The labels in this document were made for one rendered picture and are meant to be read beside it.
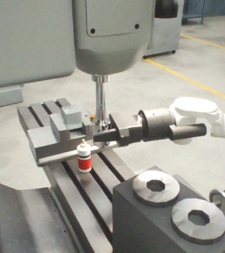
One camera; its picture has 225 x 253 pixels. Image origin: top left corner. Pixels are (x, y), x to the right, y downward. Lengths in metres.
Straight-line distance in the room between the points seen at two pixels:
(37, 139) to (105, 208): 0.33
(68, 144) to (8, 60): 0.52
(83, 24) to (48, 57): 0.09
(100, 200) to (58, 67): 0.43
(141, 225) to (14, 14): 0.41
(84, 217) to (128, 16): 0.49
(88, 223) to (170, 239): 0.31
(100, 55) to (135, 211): 0.30
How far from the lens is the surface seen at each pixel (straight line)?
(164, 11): 0.77
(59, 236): 0.85
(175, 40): 5.64
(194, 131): 0.78
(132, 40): 0.59
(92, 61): 0.59
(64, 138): 0.95
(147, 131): 0.75
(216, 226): 0.53
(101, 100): 0.70
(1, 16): 0.48
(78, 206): 0.82
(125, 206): 0.58
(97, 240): 0.74
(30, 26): 0.49
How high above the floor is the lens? 1.52
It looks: 30 degrees down
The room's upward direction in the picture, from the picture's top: straight up
